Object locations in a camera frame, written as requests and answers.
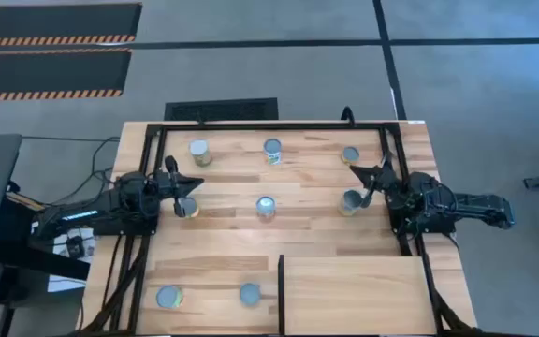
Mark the black hazard striped floor mat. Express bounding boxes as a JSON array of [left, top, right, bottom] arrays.
[[0, 48, 133, 103], [0, 2, 143, 48]]

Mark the black perforated floor panel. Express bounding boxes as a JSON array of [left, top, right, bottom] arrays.
[[163, 96, 280, 123]]

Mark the wide can green yellow label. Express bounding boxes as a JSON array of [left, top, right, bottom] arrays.
[[155, 284, 185, 310]]

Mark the black floor cable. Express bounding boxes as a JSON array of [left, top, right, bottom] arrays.
[[20, 134, 122, 207]]

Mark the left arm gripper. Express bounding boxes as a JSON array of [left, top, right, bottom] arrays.
[[153, 155, 205, 219]]

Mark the black cable bundle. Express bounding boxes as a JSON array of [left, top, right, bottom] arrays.
[[81, 233, 152, 336]]

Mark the teal tuna can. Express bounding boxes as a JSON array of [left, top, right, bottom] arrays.
[[239, 282, 263, 308]]

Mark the diced tomato tin can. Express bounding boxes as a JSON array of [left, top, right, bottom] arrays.
[[255, 195, 277, 221]]

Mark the white green label tin can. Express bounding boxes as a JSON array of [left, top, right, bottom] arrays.
[[263, 138, 284, 167]]

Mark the tall yellow label can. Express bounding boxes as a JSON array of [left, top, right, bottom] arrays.
[[338, 188, 365, 218]]

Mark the black metal table frame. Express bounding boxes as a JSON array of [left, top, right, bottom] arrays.
[[127, 120, 476, 337]]

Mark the tin can with white lid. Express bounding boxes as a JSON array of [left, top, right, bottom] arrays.
[[188, 138, 213, 169]]

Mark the black equipment stand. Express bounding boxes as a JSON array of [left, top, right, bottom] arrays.
[[0, 196, 92, 282]]

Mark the yellow strip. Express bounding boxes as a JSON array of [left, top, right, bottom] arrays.
[[6, 191, 46, 212]]

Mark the orange label tin can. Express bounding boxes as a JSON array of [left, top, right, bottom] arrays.
[[341, 145, 361, 167]]

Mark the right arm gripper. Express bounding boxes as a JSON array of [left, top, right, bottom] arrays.
[[349, 154, 400, 209]]

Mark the small black device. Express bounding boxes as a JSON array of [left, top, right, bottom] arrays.
[[66, 235, 86, 258]]

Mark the white paper sheet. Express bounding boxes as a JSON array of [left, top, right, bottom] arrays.
[[46, 227, 98, 294]]

